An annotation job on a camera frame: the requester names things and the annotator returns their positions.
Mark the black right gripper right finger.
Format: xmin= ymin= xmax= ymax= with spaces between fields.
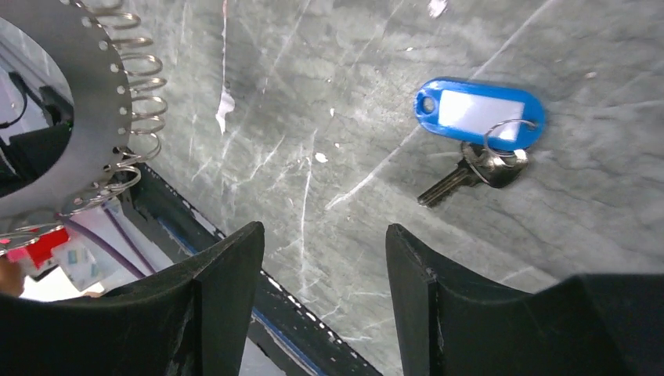
xmin=385 ymin=224 xmax=663 ymax=375

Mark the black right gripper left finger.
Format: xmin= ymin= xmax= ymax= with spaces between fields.
xmin=0 ymin=221 xmax=265 ymax=376

